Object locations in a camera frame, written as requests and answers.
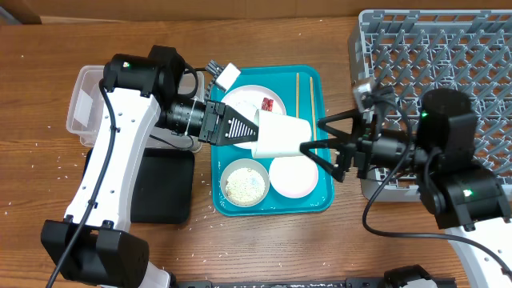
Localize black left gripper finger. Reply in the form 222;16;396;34
218;134;258;146
224;106;258;135

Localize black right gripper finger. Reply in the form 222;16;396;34
317;109;365;140
299;139;346;182

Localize red snack wrapper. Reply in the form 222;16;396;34
261;98;274;112

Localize white paper cup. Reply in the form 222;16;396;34
251;110;312;158

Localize grey bowl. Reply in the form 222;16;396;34
220;158;270;208

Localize wooden chopstick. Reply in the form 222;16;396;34
295;73;300;118
310;77;317;142

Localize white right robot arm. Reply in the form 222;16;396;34
228;86;511;287

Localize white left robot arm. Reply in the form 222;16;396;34
41;46;258;287

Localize grey dishwasher rack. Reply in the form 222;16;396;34
348;10;511;194

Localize teal serving tray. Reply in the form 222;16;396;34
211;65;334;217

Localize black tray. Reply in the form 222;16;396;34
82;146;196;225

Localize clear plastic bin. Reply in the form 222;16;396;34
66;66;202;153

